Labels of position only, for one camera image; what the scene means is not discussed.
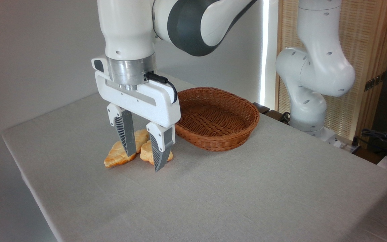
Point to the bamboo folding screen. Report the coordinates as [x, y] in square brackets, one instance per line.
[364, 33]

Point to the grey tablecloth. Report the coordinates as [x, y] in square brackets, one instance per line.
[213, 195]

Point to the dark metal screen hinge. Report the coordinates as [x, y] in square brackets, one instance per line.
[375, 81]

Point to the round bread roll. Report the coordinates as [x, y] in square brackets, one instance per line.
[145, 153]

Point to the dark brown wooden stand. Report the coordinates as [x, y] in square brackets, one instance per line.
[264, 108]

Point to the brown wicker basket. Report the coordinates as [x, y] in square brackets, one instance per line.
[213, 117]

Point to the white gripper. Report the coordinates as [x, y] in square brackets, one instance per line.
[153, 102]

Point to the long leaf-shaped bread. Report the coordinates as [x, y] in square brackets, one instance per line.
[116, 156]

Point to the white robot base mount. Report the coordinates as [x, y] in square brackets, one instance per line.
[329, 136]

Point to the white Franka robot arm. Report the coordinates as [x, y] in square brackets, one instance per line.
[126, 27]

